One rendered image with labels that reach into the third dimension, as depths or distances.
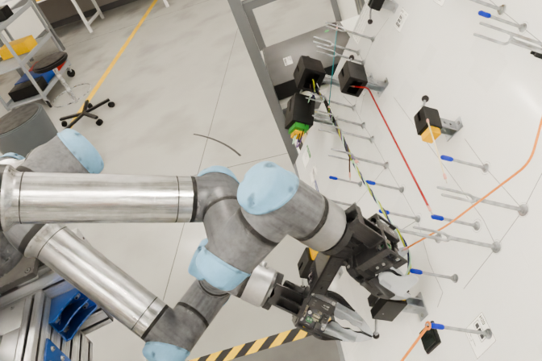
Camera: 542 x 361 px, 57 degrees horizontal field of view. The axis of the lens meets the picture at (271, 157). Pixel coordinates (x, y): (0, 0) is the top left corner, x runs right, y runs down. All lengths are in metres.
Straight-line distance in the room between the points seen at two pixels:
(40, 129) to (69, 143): 3.08
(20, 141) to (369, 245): 3.56
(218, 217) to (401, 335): 0.45
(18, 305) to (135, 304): 0.60
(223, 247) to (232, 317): 1.86
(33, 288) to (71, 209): 0.76
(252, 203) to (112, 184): 0.23
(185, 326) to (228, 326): 1.56
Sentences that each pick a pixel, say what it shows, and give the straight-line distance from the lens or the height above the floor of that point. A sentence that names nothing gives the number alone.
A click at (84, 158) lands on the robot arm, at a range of 1.06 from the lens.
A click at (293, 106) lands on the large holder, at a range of 1.42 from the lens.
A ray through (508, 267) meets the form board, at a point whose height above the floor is 1.26.
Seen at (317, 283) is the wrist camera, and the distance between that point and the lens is 0.81.
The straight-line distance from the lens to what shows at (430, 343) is 0.92.
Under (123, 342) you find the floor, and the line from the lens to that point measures 2.80.
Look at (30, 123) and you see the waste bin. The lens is 4.10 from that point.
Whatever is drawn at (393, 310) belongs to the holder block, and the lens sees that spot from 0.92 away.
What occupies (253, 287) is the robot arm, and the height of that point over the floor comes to 1.23.
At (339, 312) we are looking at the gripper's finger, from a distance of 0.99.
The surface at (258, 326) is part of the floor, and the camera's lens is 2.46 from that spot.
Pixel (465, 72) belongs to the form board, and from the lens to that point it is 0.99.
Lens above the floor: 1.89
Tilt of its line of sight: 34 degrees down
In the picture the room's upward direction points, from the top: 23 degrees counter-clockwise
